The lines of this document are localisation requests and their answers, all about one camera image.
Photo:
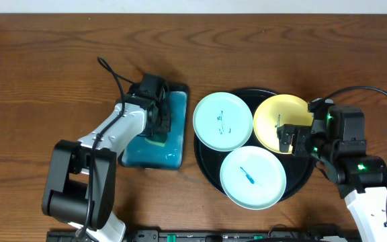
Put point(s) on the mint plate with blue streak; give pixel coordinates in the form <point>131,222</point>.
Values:
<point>253,178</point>

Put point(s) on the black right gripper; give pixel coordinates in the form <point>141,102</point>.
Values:
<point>302,133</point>

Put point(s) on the mint plate with scribble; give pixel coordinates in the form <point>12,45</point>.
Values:
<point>222,121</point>

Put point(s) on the black rectangular water tray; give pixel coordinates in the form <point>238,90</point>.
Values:
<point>161,150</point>

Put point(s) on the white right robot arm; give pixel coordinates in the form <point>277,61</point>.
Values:
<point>339,148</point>

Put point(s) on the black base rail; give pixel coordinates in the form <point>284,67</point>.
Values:
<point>325,232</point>

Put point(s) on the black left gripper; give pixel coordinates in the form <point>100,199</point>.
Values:
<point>162,118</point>

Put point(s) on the green scouring sponge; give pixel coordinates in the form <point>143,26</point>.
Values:
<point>157,139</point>

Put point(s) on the yellow plate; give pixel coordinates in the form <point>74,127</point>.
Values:
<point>276,111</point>

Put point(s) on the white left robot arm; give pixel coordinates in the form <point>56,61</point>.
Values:
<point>80,185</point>

